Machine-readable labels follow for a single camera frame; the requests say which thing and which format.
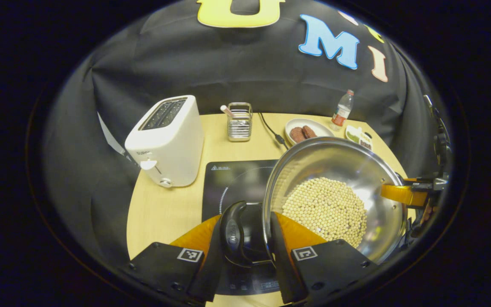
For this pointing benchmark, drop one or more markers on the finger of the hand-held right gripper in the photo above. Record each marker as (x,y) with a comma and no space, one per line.
(403,195)

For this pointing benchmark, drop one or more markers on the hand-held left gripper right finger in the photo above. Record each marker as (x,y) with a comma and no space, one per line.
(284,268)

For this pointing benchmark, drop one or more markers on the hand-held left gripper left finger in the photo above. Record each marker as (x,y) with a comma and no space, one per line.
(209,273)

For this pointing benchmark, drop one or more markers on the black induction cooktop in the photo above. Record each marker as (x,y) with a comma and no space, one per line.
(237,179)

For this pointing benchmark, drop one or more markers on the pile of dark red beans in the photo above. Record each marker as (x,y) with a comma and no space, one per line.
(365,144)

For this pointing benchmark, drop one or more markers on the pile of yellow soybeans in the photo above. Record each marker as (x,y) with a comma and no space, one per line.
(326,211)

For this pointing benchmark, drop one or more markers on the pile of green mung beans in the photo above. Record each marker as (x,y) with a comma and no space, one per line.
(353,137)

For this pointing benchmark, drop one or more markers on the white divided dish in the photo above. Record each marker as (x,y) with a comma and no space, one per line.
(358,130)

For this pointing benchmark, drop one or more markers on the clear water bottle red label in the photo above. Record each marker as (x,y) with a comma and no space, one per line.
(342,111)

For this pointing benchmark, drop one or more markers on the round white plate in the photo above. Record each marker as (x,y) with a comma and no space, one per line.
(320,128)

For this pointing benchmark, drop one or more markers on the brown meat patty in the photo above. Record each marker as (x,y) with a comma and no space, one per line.
(297,134)
(309,131)

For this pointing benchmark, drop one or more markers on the white toaster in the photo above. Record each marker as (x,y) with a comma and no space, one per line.
(168,145)

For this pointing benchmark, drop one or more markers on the pink stick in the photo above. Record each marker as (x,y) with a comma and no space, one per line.
(227,110)

